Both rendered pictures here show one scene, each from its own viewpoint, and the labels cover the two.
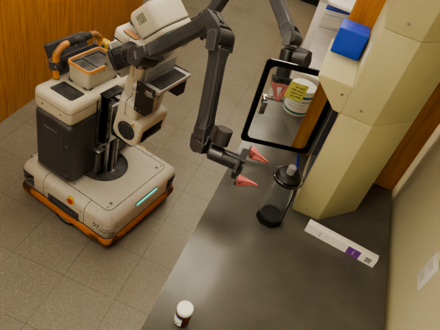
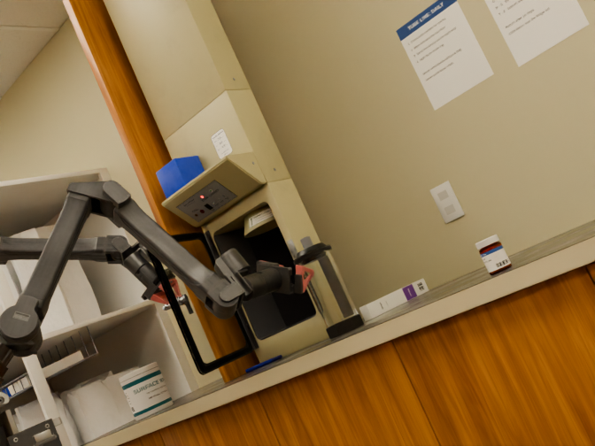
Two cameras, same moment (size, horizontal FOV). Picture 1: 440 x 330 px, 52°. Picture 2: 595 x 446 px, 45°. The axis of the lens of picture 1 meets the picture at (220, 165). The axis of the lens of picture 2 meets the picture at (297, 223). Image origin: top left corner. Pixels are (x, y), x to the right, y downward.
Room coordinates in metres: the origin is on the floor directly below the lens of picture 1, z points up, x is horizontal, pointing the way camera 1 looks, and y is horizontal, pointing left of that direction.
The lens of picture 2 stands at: (0.22, 1.39, 1.01)
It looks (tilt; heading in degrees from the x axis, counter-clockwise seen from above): 7 degrees up; 301
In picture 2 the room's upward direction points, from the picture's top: 24 degrees counter-clockwise
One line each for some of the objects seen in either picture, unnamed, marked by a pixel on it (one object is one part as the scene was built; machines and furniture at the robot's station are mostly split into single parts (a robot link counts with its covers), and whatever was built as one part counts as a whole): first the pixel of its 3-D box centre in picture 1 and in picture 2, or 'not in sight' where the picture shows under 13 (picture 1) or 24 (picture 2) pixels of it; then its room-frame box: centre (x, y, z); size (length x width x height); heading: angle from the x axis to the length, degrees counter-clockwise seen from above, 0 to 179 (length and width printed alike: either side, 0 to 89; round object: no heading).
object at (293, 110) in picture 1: (289, 109); (201, 298); (1.57, -0.20, 1.19); 0.30 x 0.01 x 0.40; 99
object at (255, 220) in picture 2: not in sight; (267, 217); (1.41, -0.44, 1.34); 0.18 x 0.18 x 0.05
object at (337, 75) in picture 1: (336, 73); (212, 193); (1.45, -0.28, 1.46); 0.32 x 0.11 x 0.10; 172
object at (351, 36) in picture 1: (350, 38); (182, 177); (1.54, -0.30, 1.55); 0.10 x 0.10 x 0.09; 82
